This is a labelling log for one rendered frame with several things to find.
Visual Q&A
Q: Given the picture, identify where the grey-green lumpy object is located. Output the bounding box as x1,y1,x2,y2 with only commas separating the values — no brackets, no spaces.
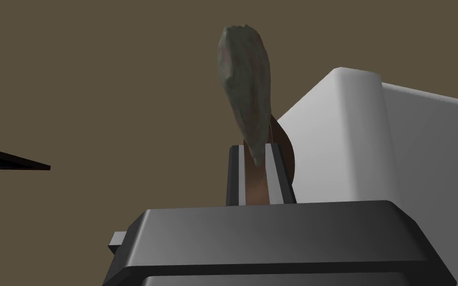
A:
217,24,272,168

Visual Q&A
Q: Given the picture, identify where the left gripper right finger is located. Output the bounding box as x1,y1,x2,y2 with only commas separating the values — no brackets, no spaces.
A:
264,143,297,205

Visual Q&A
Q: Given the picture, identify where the black flat slab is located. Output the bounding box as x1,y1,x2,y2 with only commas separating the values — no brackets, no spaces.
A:
0,143,52,171

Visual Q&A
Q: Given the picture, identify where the brown round dish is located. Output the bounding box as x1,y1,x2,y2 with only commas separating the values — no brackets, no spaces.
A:
243,114,296,206

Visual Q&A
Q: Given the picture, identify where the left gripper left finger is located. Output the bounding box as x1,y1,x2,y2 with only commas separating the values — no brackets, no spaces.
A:
226,144,247,207

